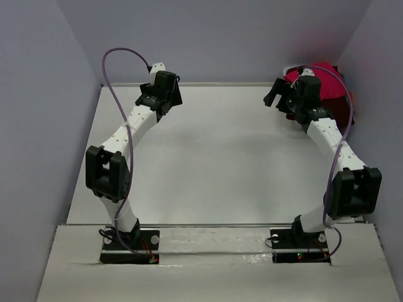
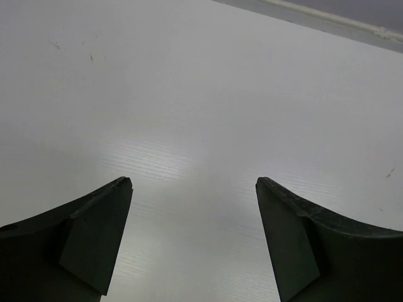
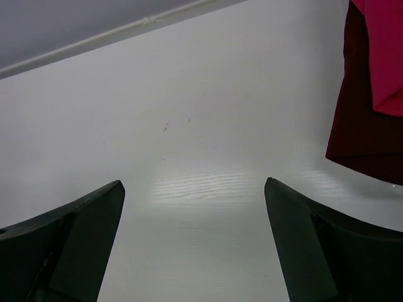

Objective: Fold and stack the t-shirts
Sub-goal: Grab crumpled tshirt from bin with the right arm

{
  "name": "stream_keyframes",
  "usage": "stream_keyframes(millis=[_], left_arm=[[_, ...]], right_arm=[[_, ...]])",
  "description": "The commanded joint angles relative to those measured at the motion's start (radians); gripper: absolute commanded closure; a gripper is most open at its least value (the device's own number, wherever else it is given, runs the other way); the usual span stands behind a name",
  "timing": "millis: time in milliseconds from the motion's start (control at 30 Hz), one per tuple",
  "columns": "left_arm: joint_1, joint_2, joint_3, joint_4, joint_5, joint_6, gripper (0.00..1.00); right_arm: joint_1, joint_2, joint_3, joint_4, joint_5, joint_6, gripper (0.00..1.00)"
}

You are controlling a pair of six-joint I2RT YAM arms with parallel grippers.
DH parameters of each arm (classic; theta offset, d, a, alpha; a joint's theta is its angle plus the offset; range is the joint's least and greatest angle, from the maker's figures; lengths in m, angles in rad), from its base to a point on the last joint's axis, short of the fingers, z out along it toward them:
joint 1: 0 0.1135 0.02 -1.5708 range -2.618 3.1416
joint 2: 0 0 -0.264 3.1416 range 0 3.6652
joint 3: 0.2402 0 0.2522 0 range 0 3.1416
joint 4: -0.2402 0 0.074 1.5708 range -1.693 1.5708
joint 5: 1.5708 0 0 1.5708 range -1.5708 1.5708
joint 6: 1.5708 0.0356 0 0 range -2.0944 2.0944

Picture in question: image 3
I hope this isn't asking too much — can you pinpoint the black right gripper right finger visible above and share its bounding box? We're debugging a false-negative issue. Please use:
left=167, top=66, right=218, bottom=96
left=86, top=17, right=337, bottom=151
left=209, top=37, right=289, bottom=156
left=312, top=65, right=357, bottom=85
left=264, top=178, right=402, bottom=301

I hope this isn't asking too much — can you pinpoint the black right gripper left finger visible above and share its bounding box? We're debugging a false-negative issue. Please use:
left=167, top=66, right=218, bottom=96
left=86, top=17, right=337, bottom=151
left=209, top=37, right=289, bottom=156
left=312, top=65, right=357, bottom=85
left=1, top=181, right=125, bottom=301

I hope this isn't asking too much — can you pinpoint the pink t-shirt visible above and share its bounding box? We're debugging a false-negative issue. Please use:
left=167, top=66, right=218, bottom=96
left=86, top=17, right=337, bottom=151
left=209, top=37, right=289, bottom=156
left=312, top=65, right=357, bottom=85
left=353, top=0, right=402, bottom=117

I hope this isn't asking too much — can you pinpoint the dark red folded t-shirt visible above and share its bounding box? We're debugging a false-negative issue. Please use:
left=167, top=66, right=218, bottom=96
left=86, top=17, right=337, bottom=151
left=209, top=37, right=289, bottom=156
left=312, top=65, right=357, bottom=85
left=326, top=2, right=402, bottom=185

